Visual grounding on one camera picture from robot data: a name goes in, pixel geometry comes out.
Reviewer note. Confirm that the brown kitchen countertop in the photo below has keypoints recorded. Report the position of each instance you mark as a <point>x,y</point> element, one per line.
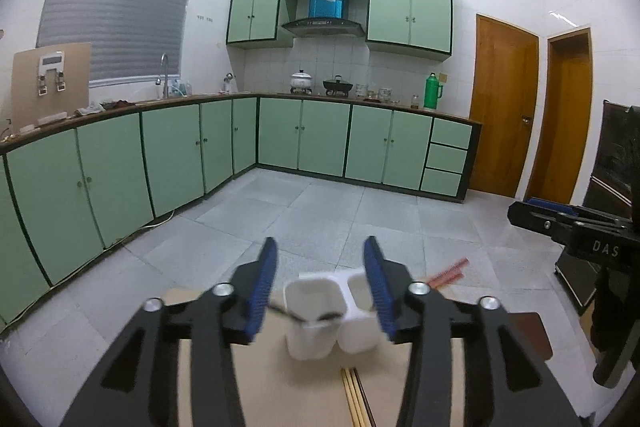
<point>30,139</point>

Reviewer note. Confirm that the plain wooden door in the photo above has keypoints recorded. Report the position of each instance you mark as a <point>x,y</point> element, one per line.
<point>565,122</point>

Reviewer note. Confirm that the white device on board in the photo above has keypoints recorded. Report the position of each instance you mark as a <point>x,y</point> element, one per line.
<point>52,61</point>

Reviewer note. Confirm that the black range hood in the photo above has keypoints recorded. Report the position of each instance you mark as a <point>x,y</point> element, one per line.
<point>322,28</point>

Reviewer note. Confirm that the beige table mat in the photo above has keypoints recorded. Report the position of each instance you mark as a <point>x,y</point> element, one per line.
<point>300,397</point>

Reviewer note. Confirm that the chrome sink faucet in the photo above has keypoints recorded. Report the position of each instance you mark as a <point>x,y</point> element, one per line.
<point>165,82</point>

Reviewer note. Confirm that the green upper wall cabinets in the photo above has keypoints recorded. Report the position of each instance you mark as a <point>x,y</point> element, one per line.
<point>390,14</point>

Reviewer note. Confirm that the small glass jar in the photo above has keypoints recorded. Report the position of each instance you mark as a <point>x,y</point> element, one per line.
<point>415,102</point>

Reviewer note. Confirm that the black wok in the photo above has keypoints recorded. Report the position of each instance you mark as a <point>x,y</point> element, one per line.
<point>337,85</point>

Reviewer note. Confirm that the green thermos flask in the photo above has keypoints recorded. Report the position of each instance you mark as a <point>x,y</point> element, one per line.
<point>431,94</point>

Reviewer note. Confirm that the white cooking pot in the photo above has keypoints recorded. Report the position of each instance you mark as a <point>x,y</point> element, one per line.
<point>302,82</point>

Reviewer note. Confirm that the dark crumpled cloth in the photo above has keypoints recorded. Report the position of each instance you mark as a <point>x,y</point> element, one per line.
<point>120,104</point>

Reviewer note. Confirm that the white two-compartment utensil holder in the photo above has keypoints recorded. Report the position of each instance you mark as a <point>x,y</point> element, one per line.
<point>312,337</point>

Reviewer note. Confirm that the green lower kitchen cabinets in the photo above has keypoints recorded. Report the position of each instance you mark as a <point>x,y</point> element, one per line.
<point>175,157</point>

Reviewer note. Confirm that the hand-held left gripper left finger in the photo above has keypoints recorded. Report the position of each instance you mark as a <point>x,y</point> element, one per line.
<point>262,287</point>

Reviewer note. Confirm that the brown cardboard board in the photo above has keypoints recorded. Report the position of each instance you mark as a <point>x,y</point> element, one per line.
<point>75,82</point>

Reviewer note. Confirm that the grey window blind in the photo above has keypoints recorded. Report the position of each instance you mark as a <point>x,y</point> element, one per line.
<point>120,7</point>

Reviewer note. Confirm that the blue hood chimney cover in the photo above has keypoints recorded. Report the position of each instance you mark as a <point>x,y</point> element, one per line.
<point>326,4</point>

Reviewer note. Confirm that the black cabinet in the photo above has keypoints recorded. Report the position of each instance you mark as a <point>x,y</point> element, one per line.
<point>615,147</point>

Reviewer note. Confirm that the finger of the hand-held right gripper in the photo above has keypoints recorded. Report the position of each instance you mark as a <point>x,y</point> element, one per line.
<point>530,214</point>
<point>550,204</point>

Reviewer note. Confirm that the clear bottle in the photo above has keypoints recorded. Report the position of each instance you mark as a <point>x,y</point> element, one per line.
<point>188,88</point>

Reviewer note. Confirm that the light crumpled cloth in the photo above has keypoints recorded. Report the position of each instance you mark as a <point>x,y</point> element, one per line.
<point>90,109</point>

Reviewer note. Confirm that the bundle of wooden chopsticks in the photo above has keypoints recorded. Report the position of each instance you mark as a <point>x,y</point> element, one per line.
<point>356,399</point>

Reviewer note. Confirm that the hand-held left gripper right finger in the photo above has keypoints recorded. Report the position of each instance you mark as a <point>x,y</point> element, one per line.
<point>377,287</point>

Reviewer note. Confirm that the small silver kettle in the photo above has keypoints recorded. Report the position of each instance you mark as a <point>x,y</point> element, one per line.
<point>228,84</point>

